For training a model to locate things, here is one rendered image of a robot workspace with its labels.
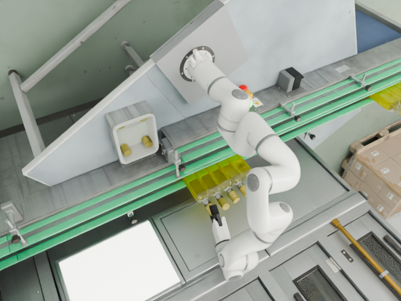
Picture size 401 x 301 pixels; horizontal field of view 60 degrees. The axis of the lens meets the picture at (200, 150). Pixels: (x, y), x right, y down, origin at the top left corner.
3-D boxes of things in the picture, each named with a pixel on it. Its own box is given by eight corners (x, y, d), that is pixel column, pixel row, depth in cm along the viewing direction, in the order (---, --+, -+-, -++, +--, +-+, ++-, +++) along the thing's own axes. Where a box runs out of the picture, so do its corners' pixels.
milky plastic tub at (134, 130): (114, 152, 150) (122, 166, 145) (104, 114, 133) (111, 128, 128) (151, 138, 155) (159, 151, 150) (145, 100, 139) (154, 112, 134)
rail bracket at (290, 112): (276, 106, 167) (295, 123, 159) (279, 94, 161) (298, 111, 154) (283, 104, 168) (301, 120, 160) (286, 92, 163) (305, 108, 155)
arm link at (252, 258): (241, 264, 116) (264, 263, 120) (231, 236, 123) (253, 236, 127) (222, 284, 126) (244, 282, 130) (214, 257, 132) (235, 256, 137)
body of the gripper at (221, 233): (233, 251, 137) (225, 227, 145) (236, 239, 130) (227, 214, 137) (215, 255, 136) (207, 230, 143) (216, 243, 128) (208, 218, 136)
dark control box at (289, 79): (276, 83, 176) (286, 92, 171) (278, 70, 170) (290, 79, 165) (289, 79, 178) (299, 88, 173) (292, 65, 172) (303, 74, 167)
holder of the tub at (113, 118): (116, 159, 154) (123, 171, 149) (104, 113, 133) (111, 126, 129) (151, 146, 160) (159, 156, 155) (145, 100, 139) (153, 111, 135)
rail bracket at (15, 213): (10, 211, 138) (21, 258, 125) (-9, 187, 125) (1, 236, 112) (22, 206, 139) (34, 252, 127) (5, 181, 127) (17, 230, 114)
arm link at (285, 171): (258, 134, 103) (286, 169, 95) (288, 132, 111) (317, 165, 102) (238, 166, 111) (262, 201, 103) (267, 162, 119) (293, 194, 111)
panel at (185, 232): (56, 264, 143) (80, 344, 124) (54, 261, 141) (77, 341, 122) (237, 179, 173) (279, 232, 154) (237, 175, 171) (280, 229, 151)
